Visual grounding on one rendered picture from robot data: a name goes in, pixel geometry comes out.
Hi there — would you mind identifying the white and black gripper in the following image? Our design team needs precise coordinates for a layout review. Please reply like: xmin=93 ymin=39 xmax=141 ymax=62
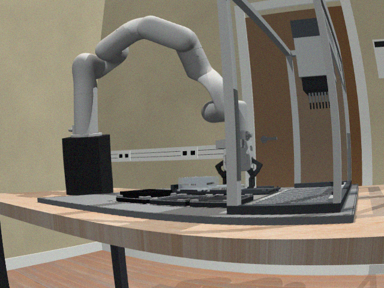
xmin=215 ymin=149 xmax=226 ymax=184

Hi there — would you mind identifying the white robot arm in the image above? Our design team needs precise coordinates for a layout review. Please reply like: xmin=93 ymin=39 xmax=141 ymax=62
xmin=68 ymin=16 xmax=224 ymax=137

